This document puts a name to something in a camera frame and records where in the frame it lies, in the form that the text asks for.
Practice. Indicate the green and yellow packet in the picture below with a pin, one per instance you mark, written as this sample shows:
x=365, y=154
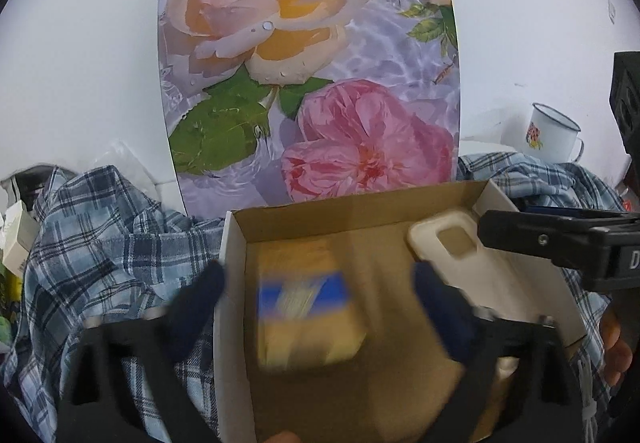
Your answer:
x=7, y=308

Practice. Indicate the small white carton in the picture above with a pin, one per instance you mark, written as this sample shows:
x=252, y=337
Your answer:
x=20, y=238

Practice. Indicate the clear plastic bag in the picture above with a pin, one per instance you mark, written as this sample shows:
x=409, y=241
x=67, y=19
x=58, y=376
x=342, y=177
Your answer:
x=125, y=163

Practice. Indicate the dark cloth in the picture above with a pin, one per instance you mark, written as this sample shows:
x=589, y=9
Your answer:
x=30, y=183

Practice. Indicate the white enamel mug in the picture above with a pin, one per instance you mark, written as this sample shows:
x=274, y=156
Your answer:
x=550, y=135

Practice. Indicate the beige phone case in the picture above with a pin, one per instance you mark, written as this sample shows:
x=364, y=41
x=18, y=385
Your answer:
x=495, y=283

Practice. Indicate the blue plaid shirt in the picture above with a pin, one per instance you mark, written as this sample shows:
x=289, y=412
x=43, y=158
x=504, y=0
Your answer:
x=100, y=248

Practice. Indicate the person's right hand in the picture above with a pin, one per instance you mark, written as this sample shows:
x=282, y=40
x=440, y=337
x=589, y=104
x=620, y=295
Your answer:
x=615, y=348

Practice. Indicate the gold and blue cigarette pack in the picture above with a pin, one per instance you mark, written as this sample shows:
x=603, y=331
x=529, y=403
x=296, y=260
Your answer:
x=310, y=308

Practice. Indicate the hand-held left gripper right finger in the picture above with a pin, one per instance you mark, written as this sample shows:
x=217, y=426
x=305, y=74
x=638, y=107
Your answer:
x=440, y=308

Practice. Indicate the cardboard box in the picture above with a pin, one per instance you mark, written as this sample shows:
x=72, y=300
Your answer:
x=390, y=273

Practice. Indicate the person's left hand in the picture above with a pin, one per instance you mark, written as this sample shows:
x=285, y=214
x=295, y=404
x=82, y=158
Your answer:
x=282, y=438

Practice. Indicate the white flat box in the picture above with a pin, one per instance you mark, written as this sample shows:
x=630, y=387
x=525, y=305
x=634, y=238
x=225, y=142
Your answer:
x=492, y=148

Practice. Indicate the floral rose poster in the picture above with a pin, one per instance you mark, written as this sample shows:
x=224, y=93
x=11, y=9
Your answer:
x=310, y=73

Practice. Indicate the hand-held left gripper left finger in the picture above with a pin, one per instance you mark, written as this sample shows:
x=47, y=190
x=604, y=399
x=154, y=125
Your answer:
x=200, y=298

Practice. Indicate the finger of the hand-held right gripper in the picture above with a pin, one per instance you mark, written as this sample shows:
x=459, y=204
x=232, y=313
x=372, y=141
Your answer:
x=530, y=235

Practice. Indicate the white wall socket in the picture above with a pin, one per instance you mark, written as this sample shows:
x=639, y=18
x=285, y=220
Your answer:
x=611, y=12

